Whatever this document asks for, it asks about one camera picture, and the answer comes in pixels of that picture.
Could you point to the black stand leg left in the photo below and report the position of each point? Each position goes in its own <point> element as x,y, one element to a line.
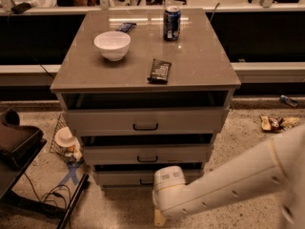
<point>81,187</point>

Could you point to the blue soda can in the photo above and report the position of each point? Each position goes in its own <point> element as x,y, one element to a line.
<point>171,23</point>

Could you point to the blue can on floor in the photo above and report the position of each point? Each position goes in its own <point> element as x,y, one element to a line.
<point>287,100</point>

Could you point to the wire basket with items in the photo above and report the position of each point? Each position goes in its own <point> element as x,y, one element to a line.
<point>64,143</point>

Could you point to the white ceramic bowl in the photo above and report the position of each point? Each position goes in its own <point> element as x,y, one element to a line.
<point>113,45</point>

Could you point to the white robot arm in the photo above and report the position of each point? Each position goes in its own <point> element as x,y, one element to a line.
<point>275,164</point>

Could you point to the grey drawer cabinet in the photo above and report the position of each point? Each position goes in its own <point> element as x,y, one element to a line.
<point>201,76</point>

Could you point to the blue snack wrapper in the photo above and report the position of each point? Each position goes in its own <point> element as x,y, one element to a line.
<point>126,27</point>

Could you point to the grey drawer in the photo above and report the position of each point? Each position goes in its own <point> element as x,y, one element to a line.
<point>124,178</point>
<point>146,121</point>
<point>114,155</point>

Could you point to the black snack bar packet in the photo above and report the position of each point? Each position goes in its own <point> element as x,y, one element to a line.
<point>160,72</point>

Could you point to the crumpled snack bag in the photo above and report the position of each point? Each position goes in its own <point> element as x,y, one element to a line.
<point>277,124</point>

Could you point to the black tray on stand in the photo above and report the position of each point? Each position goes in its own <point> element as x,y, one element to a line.
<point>19,146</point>

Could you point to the black device on ledge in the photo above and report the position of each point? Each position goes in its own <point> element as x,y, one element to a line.
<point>20,8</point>

